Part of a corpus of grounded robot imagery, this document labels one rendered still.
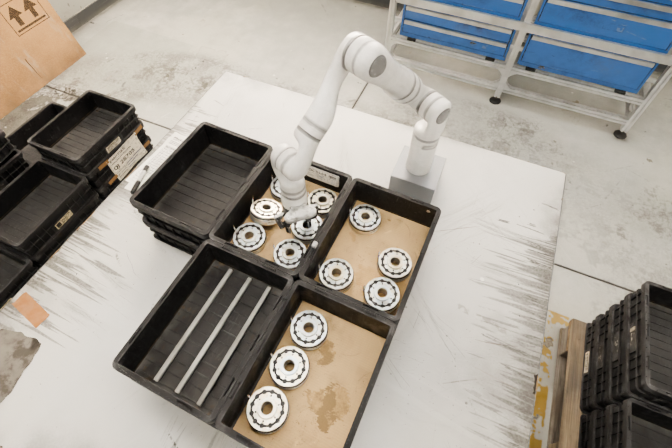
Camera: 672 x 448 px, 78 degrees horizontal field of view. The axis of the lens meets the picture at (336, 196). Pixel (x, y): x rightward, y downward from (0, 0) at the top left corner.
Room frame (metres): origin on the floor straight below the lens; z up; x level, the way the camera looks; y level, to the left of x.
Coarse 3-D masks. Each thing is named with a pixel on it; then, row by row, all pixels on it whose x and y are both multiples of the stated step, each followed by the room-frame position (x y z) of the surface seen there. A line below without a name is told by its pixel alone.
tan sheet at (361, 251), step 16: (384, 224) 0.74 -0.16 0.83; (400, 224) 0.74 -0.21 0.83; (416, 224) 0.74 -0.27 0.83; (336, 240) 0.68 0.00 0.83; (352, 240) 0.68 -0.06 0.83; (368, 240) 0.68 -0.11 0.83; (384, 240) 0.68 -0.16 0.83; (400, 240) 0.68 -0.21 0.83; (416, 240) 0.68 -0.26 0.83; (336, 256) 0.62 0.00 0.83; (352, 256) 0.62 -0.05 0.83; (368, 256) 0.62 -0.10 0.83; (416, 256) 0.62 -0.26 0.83; (368, 272) 0.57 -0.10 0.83; (352, 288) 0.51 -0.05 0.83; (400, 288) 0.52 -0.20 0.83
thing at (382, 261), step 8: (392, 248) 0.63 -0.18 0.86; (384, 256) 0.61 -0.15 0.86; (400, 256) 0.61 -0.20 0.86; (408, 256) 0.61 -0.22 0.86; (384, 264) 0.58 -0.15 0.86; (408, 264) 0.58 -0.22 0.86; (384, 272) 0.55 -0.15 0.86; (392, 272) 0.55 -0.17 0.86; (400, 272) 0.55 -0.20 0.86; (408, 272) 0.55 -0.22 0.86
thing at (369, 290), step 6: (372, 282) 0.52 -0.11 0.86; (378, 282) 0.52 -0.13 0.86; (384, 282) 0.52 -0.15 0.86; (390, 282) 0.52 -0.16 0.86; (366, 288) 0.50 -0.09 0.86; (372, 288) 0.50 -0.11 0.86; (390, 288) 0.50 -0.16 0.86; (396, 288) 0.50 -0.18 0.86; (366, 294) 0.48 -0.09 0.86; (372, 294) 0.48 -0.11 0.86; (396, 294) 0.48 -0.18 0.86; (366, 300) 0.46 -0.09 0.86; (372, 300) 0.46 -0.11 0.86; (378, 300) 0.46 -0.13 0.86; (390, 300) 0.46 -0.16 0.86; (396, 300) 0.47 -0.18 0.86; (378, 306) 0.45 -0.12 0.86; (384, 306) 0.45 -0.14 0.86; (390, 306) 0.45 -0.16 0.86
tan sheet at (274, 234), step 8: (312, 184) 0.90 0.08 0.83; (336, 192) 0.87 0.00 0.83; (248, 216) 0.76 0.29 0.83; (272, 232) 0.70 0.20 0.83; (280, 232) 0.70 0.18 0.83; (288, 232) 0.70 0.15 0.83; (232, 240) 0.67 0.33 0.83; (272, 240) 0.67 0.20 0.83; (280, 240) 0.67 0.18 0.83; (264, 248) 0.64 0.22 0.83; (272, 248) 0.64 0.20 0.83; (264, 256) 0.62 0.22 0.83; (272, 256) 0.62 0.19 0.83; (288, 256) 0.62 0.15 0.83
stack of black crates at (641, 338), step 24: (648, 288) 0.64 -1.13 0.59; (624, 312) 0.59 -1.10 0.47; (648, 312) 0.55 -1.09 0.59; (600, 336) 0.57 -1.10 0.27; (624, 336) 0.50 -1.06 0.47; (648, 336) 0.46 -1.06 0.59; (600, 360) 0.46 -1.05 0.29; (624, 360) 0.42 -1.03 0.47; (648, 360) 0.39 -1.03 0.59; (600, 384) 0.38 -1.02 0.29; (624, 384) 0.34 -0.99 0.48; (648, 384) 0.31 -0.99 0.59; (600, 408) 0.30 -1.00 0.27
